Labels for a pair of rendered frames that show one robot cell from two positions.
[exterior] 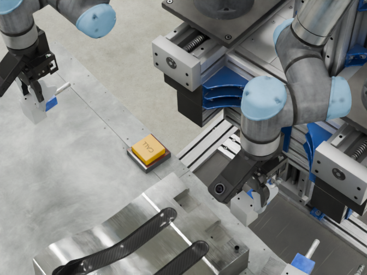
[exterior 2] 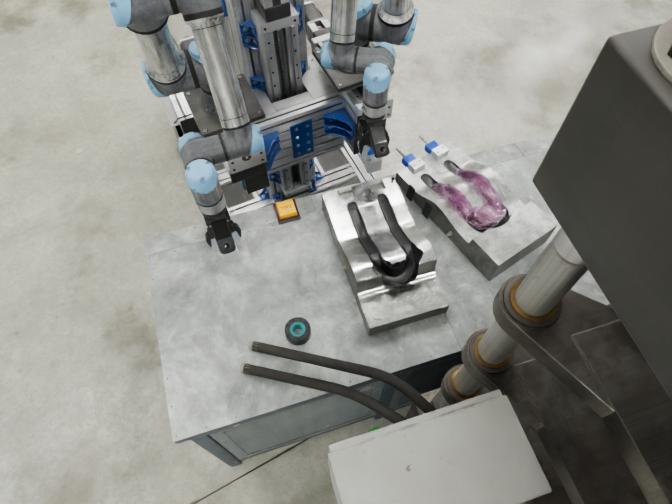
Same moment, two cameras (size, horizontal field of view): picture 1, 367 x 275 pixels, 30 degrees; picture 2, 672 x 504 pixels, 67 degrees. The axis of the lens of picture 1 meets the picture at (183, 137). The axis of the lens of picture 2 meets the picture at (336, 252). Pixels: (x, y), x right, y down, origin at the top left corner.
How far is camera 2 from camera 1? 1.09 m
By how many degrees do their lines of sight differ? 37
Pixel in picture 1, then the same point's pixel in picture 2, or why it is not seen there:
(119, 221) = (343, 233)
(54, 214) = (304, 280)
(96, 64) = (84, 286)
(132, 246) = (363, 232)
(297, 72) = (365, 58)
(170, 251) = (377, 213)
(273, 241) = not seen: hidden behind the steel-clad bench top
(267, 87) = (376, 68)
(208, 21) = not seen: hidden behind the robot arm
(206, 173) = not seen: hidden behind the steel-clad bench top
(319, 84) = (380, 51)
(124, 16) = (49, 250)
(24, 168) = (256, 289)
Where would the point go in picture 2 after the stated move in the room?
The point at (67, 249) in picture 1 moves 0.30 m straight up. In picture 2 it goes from (358, 260) to (362, 203)
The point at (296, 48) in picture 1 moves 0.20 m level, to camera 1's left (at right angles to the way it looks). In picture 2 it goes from (348, 51) to (324, 96)
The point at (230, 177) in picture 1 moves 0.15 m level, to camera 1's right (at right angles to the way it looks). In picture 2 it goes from (380, 139) to (393, 106)
